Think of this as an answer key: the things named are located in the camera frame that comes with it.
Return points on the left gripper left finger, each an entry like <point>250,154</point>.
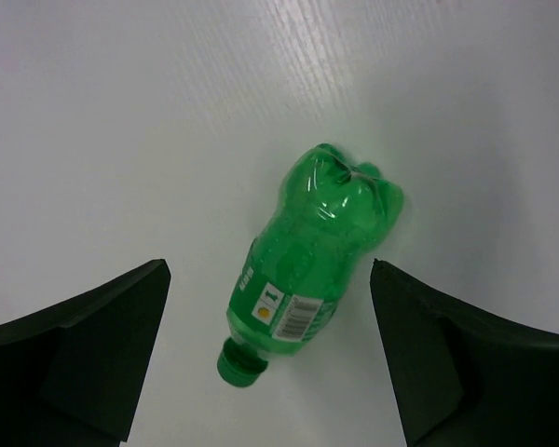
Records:
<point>72,374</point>

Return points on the green plastic bottle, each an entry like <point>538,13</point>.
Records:
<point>330,213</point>

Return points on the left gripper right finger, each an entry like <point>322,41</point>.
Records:
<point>463,376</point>

